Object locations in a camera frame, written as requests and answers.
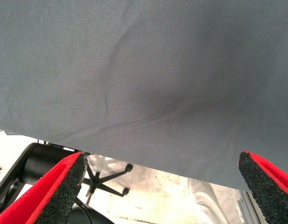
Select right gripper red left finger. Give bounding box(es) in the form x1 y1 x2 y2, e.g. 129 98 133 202
0 152 86 224

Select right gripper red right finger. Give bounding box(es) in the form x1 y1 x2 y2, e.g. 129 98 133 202
237 150 288 224

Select aluminium profile bar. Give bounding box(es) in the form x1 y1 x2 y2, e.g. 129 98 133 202
237 190 263 224

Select black office chair base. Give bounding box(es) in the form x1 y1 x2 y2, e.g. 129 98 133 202
67 163 134 224

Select grey trouser leg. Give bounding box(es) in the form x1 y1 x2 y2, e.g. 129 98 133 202
187 177 231 224

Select dark grey table cloth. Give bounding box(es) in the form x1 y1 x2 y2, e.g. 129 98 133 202
0 0 288 192

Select black robot torso frame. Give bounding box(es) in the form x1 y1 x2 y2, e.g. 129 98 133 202
0 142 77 213

